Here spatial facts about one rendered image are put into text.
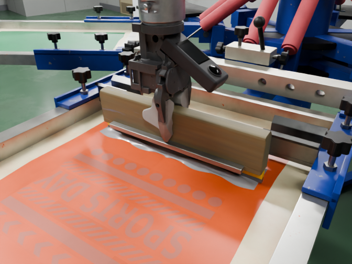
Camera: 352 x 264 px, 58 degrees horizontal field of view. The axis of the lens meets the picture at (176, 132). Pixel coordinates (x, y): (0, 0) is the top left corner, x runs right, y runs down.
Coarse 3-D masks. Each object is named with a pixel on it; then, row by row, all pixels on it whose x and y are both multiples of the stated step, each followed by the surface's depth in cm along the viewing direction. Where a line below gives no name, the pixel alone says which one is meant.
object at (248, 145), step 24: (120, 96) 63; (144, 96) 63; (120, 120) 67; (144, 120) 62; (192, 120) 56; (216, 120) 54; (192, 144) 58; (216, 144) 55; (240, 144) 52; (264, 144) 50; (264, 168) 54
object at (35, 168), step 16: (96, 128) 72; (64, 144) 66; (80, 144) 66; (96, 144) 66; (112, 144) 66; (128, 144) 66; (32, 160) 61; (48, 160) 61; (64, 160) 61; (144, 160) 61; (160, 160) 61; (16, 176) 57; (32, 176) 57; (0, 192) 53; (0, 240) 44; (0, 256) 42; (16, 256) 42; (32, 256) 42
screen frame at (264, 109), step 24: (192, 96) 84; (216, 96) 80; (240, 96) 78; (48, 120) 68; (72, 120) 73; (312, 120) 69; (0, 144) 60; (24, 144) 64; (312, 216) 43; (288, 240) 40; (312, 240) 40
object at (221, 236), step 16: (176, 160) 61; (272, 160) 61; (288, 160) 61; (176, 176) 57; (192, 176) 57; (208, 176) 57; (272, 176) 57; (224, 192) 53; (240, 192) 53; (256, 192) 53; (224, 208) 50; (240, 208) 50; (256, 208) 50; (208, 224) 47; (224, 224) 47; (240, 224) 47; (208, 240) 44; (224, 240) 44; (240, 240) 44; (192, 256) 42; (208, 256) 42; (224, 256) 42
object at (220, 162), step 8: (120, 128) 66; (128, 128) 65; (136, 136) 64; (144, 136) 63; (152, 136) 62; (160, 144) 61; (168, 144) 60; (176, 144) 60; (184, 152) 58; (192, 152) 58; (200, 152) 57; (208, 160) 56; (216, 160) 55; (224, 160) 55; (224, 168) 55; (232, 168) 54; (240, 168) 53
